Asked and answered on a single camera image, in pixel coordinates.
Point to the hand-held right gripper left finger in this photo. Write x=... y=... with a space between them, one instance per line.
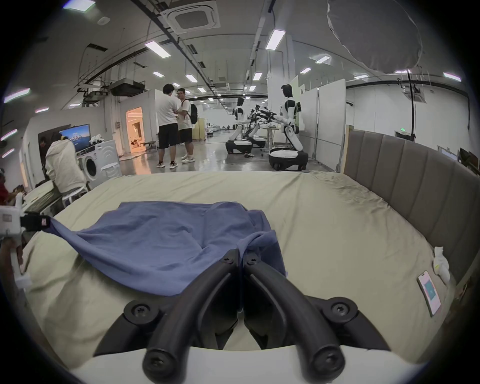
x=187 y=318

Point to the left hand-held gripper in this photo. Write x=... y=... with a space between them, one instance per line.
x=9 y=221

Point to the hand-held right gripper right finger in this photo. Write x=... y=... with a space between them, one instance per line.
x=296 y=318

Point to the blue shirt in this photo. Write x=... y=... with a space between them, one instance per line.
x=168 y=243

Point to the person's left hand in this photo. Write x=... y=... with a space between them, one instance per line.
x=7 y=255

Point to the white chair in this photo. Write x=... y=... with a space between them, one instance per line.
x=77 y=195

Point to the white washing machine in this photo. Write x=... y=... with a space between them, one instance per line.
x=99 y=163

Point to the bed with beige sheet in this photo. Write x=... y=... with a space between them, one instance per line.
x=337 y=232

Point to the white phone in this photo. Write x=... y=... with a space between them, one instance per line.
x=429 y=293

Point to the crumpled white cloth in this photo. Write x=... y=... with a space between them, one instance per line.
x=441 y=262

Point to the grey padded headboard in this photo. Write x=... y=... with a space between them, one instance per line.
x=412 y=180

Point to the white humanoid robot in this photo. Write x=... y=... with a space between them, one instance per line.
x=238 y=131
x=289 y=127

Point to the grey softbox lamp on stand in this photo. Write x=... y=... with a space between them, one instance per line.
x=375 y=33

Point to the wall television screen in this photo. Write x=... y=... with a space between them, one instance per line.
x=77 y=137

